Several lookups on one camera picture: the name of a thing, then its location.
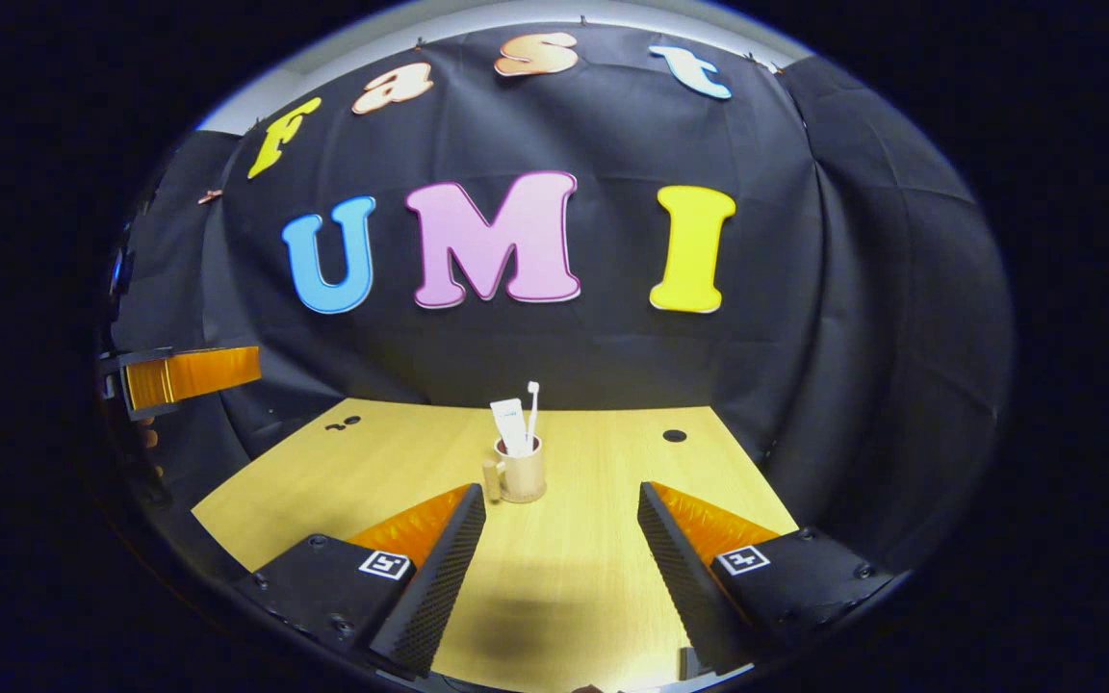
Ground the wooden desktop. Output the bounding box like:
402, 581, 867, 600
191, 398, 801, 693

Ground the black backdrop cloth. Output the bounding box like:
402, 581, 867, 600
97, 21, 1016, 578

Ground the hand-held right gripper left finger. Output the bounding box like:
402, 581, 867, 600
232, 481, 488, 680

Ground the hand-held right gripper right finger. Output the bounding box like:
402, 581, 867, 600
636, 479, 898, 677

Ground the white toothpaste tube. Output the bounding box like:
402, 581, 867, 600
489, 398, 529, 456

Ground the beige cup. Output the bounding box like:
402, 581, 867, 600
482, 435, 548, 503

